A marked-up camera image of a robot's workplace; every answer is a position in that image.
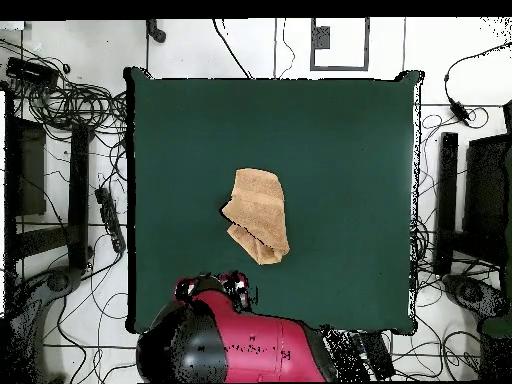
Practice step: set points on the tan terry towel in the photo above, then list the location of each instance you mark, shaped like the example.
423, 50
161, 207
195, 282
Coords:
258, 204

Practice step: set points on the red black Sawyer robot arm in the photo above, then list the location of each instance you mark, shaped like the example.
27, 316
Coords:
256, 344

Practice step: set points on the black flat box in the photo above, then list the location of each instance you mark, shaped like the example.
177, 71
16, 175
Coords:
32, 72

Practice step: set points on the dark green table cloth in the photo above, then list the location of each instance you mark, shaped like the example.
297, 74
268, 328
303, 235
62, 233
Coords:
340, 160

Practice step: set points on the black power strip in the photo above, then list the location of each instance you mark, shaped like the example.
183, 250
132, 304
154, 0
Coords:
110, 218

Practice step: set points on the grey square plate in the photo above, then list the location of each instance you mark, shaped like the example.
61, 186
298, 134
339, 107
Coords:
322, 37

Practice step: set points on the small black caster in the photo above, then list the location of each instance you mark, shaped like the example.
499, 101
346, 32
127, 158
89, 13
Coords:
156, 35

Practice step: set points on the grey stand foot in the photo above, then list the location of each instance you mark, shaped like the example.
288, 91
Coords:
472, 292
58, 282

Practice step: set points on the black power adapter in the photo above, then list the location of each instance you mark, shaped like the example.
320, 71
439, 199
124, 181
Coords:
459, 111

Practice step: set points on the grey rectangular floor frame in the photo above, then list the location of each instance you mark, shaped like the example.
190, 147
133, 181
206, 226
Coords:
312, 56

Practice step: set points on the black metal frame stand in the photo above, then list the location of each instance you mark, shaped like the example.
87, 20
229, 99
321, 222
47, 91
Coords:
447, 180
78, 180

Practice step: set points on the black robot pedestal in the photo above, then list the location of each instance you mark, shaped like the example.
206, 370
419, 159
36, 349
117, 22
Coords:
378, 354

